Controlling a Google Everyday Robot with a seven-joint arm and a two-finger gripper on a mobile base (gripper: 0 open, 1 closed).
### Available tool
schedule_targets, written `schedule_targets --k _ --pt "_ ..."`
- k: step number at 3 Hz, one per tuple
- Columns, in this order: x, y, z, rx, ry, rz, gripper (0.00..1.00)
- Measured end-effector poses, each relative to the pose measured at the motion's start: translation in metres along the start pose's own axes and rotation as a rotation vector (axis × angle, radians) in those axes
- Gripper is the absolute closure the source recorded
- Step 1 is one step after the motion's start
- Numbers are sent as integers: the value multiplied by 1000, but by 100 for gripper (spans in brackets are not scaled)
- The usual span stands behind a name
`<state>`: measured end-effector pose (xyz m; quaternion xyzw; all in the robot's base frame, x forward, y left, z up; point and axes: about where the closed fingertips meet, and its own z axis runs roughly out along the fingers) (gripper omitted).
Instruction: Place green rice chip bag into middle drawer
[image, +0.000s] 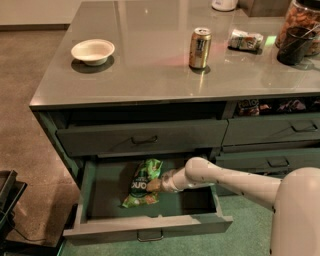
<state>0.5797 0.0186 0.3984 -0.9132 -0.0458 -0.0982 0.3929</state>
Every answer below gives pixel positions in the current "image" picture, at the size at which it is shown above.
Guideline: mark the white paper bowl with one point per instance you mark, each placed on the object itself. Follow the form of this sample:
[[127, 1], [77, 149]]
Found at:
[[93, 52]]

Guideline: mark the snack bags in right drawer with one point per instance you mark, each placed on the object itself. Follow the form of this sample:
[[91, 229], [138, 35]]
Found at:
[[256, 107]]

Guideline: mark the glass jar of snacks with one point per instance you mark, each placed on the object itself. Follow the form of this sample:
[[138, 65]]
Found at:
[[303, 13]]

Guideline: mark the dark green drawer cabinet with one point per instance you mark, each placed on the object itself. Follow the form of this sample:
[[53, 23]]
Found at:
[[148, 77]]

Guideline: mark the small white snack packet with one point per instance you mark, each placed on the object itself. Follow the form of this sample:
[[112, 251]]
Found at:
[[246, 41]]

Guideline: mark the open middle left drawer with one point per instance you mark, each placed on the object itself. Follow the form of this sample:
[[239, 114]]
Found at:
[[101, 218]]

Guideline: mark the top right drawer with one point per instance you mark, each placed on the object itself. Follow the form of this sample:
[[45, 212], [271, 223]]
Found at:
[[272, 129]]

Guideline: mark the white container at back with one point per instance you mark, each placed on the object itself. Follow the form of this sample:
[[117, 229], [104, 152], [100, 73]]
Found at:
[[224, 5]]

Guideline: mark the black cup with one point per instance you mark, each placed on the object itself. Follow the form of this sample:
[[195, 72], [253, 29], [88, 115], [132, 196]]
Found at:
[[295, 45]]

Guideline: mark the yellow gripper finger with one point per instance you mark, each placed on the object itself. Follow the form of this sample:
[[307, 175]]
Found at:
[[154, 185]]

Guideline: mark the top left drawer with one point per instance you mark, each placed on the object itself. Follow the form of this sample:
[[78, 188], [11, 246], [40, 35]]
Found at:
[[142, 138]]

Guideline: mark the gold soda can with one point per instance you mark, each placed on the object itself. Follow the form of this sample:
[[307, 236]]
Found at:
[[199, 47]]

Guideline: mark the middle right drawer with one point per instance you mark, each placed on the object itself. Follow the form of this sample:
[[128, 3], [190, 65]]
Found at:
[[274, 162]]

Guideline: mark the green rice chip bag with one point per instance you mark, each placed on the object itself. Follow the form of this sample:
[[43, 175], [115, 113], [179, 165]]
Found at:
[[147, 171]]

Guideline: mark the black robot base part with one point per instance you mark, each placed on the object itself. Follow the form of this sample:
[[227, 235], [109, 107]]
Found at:
[[10, 192]]

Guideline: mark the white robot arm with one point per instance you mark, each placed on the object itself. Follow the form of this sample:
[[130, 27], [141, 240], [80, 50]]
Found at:
[[293, 199]]

